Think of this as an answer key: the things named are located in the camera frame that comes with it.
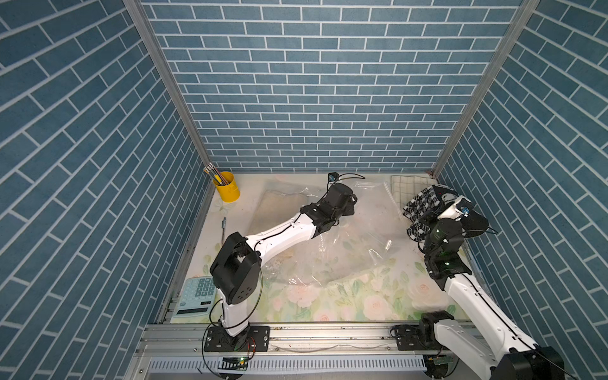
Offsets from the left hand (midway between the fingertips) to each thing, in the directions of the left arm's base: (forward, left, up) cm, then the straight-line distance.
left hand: (355, 200), depth 85 cm
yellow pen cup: (+16, +53, -15) cm, 57 cm away
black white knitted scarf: (-3, -25, 0) cm, 25 cm away
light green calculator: (-28, +55, -20) cm, 65 cm away
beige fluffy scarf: (+9, +31, -18) cm, 37 cm away
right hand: (-6, -27, +7) cm, 29 cm away
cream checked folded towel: (+21, -29, -16) cm, 39 cm away
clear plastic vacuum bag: (-8, -9, -21) cm, 24 cm away
